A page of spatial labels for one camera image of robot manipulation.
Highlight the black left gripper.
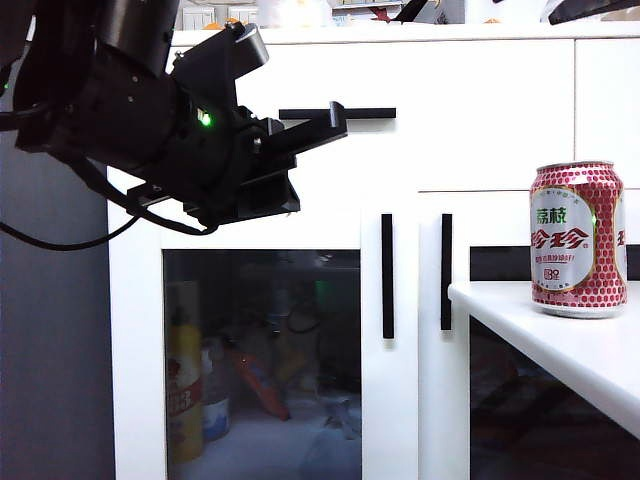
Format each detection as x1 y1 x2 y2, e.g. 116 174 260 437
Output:
127 74 349 231

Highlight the black vertical door handle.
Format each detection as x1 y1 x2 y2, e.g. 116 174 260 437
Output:
440 213 454 332
381 213 395 340

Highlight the white glass-panel cabinet door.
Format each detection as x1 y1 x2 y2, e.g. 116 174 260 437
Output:
107 192 420 480
417 190 640 480

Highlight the red beverage can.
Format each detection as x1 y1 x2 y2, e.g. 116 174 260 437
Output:
529 159 629 320

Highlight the white cabinet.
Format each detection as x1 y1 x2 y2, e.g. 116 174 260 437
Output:
106 22 640 480

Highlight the beige cardboard box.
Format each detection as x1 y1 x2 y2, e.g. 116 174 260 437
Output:
599 7 640 23

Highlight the black angled object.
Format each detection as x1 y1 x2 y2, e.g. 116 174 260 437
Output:
387 0 432 24

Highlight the narrow white drawer front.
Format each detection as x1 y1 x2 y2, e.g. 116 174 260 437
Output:
574 38 640 190

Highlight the wide white drawer front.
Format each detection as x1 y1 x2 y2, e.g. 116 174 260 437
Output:
107 39 575 197

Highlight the yellow snack packet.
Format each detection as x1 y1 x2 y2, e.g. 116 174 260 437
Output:
272 299 321 389

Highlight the orange snack packet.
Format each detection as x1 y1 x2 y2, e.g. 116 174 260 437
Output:
224 347 293 423

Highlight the yellow bottle red label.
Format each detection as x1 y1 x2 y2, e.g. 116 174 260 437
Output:
164 280 205 465

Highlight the crumpled white plastic sheet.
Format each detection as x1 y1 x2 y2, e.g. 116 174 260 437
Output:
299 392 362 444

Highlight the white jar blue label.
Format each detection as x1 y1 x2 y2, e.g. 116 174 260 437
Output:
202 339 232 444

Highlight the black drawer handle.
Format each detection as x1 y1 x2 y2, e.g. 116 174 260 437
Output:
278 107 397 121

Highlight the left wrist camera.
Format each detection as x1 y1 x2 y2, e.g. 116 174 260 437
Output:
172 23 272 101

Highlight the white wall switch plate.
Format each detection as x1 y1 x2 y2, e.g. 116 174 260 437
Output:
227 6 259 26
181 6 217 31

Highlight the black cable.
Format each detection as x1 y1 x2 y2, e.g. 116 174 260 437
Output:
0 112 221 251

